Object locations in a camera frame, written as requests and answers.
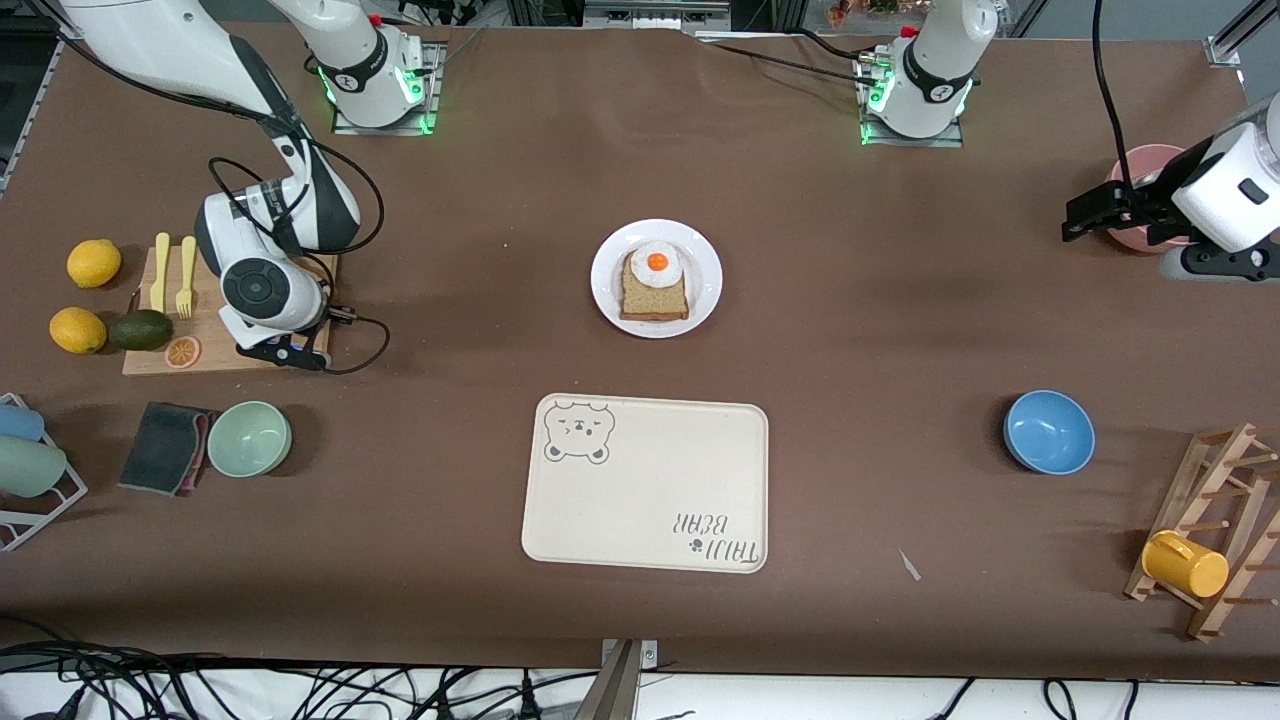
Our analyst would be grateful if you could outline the white wire cup rack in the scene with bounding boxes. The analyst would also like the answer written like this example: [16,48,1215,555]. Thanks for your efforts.
[0,393,89,553]

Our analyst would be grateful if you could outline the round white plate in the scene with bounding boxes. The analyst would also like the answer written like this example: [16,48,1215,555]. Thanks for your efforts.
[590,218,723,340]

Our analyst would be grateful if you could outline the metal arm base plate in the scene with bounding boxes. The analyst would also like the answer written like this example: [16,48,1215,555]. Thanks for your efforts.
[855,50,966,149]
[332,40,443,136]

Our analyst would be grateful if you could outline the tangled black floor cables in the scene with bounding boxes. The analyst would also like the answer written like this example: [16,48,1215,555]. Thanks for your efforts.
[0,618,601,720]

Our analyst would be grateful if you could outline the wooden cutting board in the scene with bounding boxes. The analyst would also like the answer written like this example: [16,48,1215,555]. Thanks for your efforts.
[122,240,340,377]

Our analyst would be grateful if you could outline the metal table edge bracket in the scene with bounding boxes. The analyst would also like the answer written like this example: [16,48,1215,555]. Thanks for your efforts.
[598,638,661,720]

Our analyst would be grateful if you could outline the wooden mug rack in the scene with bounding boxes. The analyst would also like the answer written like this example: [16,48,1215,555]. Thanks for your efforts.
[1124,422,1280,643]

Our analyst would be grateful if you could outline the beige bear print tray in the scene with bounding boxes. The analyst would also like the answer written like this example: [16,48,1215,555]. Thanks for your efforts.
[521,393,769,575]

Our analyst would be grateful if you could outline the dark grey folded cloth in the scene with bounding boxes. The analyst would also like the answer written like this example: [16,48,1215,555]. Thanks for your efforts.
[117,401,216,497]

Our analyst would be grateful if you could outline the orange artificial flowers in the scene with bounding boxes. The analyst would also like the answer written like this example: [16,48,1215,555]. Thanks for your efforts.
[825,0,906,26]

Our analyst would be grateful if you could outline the aluminium frame post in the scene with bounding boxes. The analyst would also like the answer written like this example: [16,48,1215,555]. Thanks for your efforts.
[1205,0,1280,69]

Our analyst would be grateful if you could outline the yellow plastic fork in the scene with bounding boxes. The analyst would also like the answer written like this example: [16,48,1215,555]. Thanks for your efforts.
[176,236,198,320]

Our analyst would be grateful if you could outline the grey metal box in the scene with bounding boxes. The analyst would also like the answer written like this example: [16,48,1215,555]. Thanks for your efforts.
[583,0,733,29]

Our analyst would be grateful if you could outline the green avocado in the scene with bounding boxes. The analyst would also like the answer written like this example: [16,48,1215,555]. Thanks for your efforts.
[108,309,174,352]

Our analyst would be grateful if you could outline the fried egg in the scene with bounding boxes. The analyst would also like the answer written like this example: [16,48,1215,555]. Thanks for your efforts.
[630,241,683,289]

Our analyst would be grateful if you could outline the pink bowl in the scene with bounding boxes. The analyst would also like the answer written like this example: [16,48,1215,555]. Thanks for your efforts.
[1107,144,1198,253]

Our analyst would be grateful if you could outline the light green bowl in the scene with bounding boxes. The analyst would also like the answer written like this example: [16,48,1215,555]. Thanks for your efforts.
[207,401,293,478]

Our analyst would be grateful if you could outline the blue bowl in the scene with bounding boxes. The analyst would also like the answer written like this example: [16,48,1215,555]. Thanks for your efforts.
[1003,390,1096,475]

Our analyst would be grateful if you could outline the black cable on table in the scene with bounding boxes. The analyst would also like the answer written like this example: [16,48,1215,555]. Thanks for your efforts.
[700,28,883,89]

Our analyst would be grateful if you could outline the yellow mug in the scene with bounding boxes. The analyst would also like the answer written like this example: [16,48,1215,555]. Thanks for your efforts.
[1141,530,1230,599]

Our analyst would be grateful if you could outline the yellow lemon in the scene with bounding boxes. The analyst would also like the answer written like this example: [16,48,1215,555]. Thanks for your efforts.
[67,239,122,290]
[49,307,108,355]

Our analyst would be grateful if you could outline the light blue cup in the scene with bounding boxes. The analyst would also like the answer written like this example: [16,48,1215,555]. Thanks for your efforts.
[0,402,46,443]

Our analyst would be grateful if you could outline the loose black floor cables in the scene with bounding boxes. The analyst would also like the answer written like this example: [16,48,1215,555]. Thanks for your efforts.
[925,678,1141,720]

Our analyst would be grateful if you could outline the brown bread slice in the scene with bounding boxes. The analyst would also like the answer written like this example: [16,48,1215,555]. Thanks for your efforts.
[619,250,691,323]

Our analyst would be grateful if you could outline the pale green cup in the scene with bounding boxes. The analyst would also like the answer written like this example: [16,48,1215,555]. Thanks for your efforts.
[0,436,68,499]

